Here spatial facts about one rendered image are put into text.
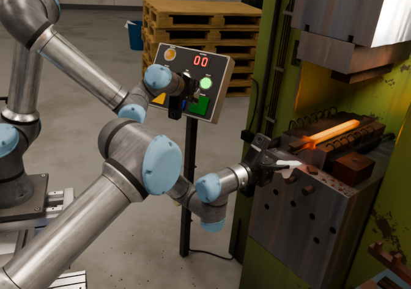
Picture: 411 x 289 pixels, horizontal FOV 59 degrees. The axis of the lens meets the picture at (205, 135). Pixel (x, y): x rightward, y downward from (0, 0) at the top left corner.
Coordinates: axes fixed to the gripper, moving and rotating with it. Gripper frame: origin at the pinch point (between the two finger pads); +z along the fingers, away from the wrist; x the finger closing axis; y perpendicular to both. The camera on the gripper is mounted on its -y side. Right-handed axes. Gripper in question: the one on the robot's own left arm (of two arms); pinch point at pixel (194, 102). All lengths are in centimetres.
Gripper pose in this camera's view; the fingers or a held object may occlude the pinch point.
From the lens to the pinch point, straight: 145.4
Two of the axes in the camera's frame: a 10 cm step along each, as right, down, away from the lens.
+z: 3.5, 1.1, 9.3
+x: -8.9, -2.6, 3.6
